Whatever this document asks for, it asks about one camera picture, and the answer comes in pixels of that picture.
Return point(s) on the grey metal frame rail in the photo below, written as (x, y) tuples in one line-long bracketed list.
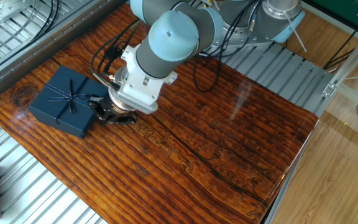
[(11, 71)]

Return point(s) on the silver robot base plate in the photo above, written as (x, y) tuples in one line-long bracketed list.
[(247, 40)]

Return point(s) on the wood grain table mat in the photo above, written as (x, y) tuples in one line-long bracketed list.
[(228, 140)]

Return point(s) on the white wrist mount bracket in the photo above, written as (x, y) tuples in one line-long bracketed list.
[(135, 84)]

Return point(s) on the blue ribboned casing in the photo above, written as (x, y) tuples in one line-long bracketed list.
[(64, 105)]

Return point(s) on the silver finned wrist camera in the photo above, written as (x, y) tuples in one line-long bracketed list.
[(135, 105)]

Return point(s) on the aluminium frame post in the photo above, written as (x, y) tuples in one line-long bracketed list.
[(353, 56)]

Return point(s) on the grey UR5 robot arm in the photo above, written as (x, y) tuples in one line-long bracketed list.
[(172, 34)]

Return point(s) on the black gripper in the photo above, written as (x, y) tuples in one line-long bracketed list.
[(117, 116)]

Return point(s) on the silver perforated mounting plate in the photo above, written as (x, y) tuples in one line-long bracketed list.
[(2, 9)]

